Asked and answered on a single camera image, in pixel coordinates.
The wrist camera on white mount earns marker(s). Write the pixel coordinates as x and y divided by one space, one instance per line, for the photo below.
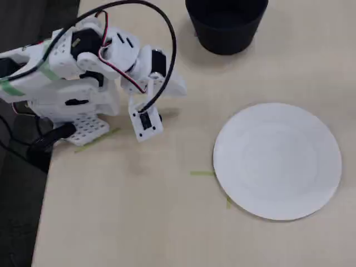
146 122

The white paper plate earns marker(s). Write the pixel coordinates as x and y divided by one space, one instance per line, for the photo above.
278 161

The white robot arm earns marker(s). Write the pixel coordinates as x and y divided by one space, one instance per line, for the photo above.
83 94

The black round bin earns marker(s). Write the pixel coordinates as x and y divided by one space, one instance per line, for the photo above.
226 25

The green tape band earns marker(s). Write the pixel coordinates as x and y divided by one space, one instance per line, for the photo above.
11 89
50 72

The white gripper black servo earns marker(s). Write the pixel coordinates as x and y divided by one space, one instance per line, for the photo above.
176 85

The long green tape strip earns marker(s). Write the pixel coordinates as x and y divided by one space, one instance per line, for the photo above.
96 140

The short green tape strip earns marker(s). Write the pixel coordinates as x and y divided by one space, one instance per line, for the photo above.
228 202

